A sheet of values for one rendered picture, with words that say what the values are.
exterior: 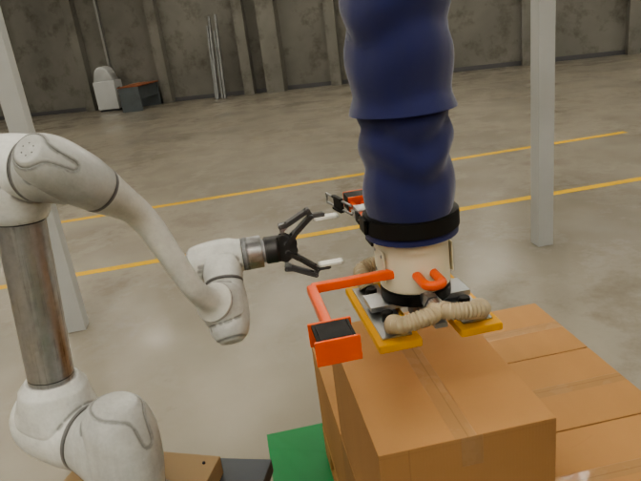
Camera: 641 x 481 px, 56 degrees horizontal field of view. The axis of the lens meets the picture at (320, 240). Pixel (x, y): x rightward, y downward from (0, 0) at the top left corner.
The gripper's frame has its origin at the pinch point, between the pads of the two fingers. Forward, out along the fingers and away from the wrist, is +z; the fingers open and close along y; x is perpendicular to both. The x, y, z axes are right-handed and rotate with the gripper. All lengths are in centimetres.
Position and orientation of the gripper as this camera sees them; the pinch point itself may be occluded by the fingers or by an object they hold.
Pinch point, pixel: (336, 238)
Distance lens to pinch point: 167.9
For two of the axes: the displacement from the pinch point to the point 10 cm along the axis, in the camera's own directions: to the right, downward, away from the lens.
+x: 1.6, 3.2, -9.3
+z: 9.8, -1.7, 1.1
